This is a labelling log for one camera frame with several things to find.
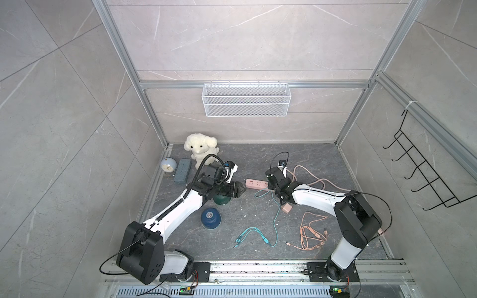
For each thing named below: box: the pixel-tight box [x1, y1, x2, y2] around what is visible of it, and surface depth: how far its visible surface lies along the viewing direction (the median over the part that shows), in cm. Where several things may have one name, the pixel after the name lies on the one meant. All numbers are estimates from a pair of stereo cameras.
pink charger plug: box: [280, 203, 293, 215], surface depth 92 cm
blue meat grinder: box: [201, 207, 222, 230], surface depth 80 cm
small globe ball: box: [160, 157, 178, 173], surface depth 103 cm
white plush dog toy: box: [183, 132, 220, 170], surface depth 97 cm
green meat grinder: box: [213, 194, 232, 206], surface depth 87 cm
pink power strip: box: [245, 178, 269, 190], surface depth 100 cm
